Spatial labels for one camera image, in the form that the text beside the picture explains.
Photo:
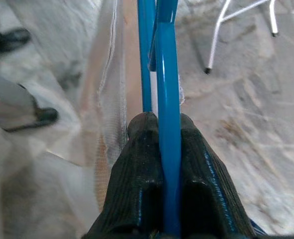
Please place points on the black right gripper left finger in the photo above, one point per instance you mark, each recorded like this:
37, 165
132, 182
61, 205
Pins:
132, 186

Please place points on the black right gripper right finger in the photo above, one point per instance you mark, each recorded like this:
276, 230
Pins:
201, 186

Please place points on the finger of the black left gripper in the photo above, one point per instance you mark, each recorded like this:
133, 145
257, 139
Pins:
47, 115
10, 39

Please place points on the cream white garment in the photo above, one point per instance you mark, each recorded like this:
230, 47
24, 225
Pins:
107, 99

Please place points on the blue plastic hanger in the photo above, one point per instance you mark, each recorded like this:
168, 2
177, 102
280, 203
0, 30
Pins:
168, 99

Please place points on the light blue folding table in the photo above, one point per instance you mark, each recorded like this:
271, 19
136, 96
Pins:
274, 22

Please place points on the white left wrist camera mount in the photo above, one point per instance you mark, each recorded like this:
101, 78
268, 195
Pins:
7, 99

